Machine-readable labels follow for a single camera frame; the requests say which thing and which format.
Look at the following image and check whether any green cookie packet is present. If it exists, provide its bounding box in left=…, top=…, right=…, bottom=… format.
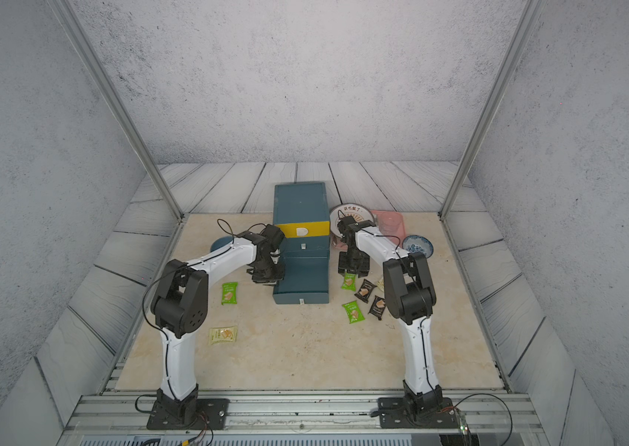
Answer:
left=342, top=300, right=364, bottom=324
left=341, top=272, right=357, bottom=292
left=221, top=282, right=238, bottom=305

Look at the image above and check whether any black cookie packet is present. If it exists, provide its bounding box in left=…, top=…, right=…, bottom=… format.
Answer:
left=354, top=279, right=377, bottom=303
left=368, top=295, right=386, bottom=321

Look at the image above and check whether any yellow top drawer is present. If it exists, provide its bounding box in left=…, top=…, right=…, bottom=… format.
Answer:
left=276, top=221, right=330, bottom=239

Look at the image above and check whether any teal drawer cabinet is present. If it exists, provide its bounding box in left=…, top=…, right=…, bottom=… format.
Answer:
left=272, top=181, right=331, bottom=258

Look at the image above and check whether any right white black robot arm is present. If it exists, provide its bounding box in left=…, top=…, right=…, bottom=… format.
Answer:
left=337, top=216, right=444, bottom=420

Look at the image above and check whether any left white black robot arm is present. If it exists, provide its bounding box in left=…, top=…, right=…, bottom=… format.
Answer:
left=150, top=224, right=285, bottom=425

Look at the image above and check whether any white plate orange sunburst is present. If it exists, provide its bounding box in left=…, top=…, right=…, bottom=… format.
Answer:
left=330, top=204, right=375, bottom=226

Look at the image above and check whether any blue ceramic dish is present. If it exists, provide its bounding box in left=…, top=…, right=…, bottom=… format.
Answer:
left=210, top=236, right=234, bottom=253

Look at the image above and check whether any pink plastic tray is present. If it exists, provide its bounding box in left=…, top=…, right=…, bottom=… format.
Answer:
left=371, top=210, right=406, bottom=245

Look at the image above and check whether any blue white patterned bowl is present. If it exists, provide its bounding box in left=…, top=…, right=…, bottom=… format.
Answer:
left=402, top=234, right=435, bottom=258

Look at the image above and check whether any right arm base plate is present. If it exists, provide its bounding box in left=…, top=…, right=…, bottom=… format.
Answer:
left=369, top=397, right=459, bottom=429

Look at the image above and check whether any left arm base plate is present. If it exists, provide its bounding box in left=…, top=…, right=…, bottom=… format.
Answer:
left=146, top=397, right=230, bottom=430

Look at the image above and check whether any aluminium mounting rail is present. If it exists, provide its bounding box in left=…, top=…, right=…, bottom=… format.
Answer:
left=60, top=390, right=548, bottom=445

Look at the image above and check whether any right aluminium frame post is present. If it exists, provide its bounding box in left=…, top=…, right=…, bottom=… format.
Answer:
left=439, top=0, right=545, bottom=221

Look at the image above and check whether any aluminium frame post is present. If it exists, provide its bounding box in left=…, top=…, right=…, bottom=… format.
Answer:
left=48, top=0, right=185, bottom=222
left=439, top=0, right=545, bottom=221

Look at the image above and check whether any left aluminium frame post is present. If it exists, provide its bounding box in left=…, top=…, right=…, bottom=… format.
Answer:
left=48, top=0, right=185, bottom=222

